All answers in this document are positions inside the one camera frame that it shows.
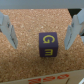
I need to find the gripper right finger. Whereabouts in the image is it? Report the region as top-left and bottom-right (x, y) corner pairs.
(64, 13), (84, 52)

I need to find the purple block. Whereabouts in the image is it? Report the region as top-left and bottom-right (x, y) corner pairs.
(37, 31), (61, 58)

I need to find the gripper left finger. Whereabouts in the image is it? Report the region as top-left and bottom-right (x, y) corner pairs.
(0, 11), (18, 51)

